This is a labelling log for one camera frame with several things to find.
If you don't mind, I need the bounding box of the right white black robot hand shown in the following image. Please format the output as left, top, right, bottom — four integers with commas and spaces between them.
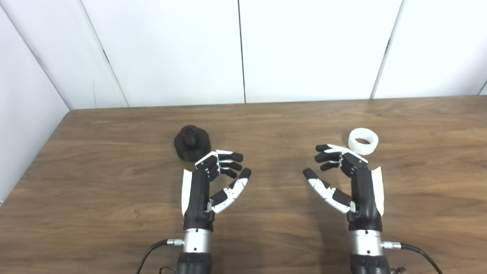
303, 144, 385, 232

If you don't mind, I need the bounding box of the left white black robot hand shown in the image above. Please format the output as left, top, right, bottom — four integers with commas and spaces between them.
181, 150, 252, 232

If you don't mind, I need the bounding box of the round black stepped part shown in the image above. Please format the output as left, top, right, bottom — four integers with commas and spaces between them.
174, 125, 212, 162

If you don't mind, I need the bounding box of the white toothed ring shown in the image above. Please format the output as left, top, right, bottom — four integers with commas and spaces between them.
348, 128, 379, 155

